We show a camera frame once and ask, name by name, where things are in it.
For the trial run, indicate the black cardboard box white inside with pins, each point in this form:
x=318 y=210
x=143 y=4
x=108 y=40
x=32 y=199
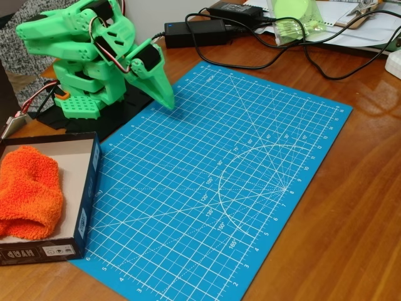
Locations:
x=84 y=194

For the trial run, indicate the large black power adapter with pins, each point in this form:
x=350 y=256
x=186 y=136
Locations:
x=197 y=36

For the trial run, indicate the green plastic piece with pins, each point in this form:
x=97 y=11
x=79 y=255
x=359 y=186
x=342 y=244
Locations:
x=395 y=46

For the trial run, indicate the small silver circuit board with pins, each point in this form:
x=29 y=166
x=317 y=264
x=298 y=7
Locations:
x=14 y=125

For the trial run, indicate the blue cutting mat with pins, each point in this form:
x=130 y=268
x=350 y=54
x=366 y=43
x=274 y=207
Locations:
x=203 y=175

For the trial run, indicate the brown clipboard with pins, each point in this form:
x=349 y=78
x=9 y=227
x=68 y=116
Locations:
x=354 y=23

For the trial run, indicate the orange fuzzy sock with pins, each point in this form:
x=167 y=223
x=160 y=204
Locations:
x=28 y=194

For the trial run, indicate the slim black power adapter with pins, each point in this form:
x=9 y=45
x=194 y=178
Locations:
x=235 y=9

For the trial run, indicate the green 3D-printed robot arm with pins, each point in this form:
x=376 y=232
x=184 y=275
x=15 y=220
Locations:
x=56 y=47

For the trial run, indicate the white plastic box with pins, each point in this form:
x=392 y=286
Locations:
x=394 y=66

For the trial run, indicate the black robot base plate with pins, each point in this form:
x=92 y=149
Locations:
x=119 y=119

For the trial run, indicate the clear bag with green parts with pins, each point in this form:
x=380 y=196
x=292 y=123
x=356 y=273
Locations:
x=291 y=9

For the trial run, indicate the silver binder clip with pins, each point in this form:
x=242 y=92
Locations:
x=360 y=8

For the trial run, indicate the short black adapter lead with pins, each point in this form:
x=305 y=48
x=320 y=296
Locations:
x=156 y=37

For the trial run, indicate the grey speckled fabric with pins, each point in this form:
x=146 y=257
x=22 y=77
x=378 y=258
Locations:
x=9 y=47

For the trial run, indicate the dark brown furniture panel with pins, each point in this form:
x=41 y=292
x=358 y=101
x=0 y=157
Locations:
x=6 y=94

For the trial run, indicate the white paper stack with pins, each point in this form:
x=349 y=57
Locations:
x=360 y=34

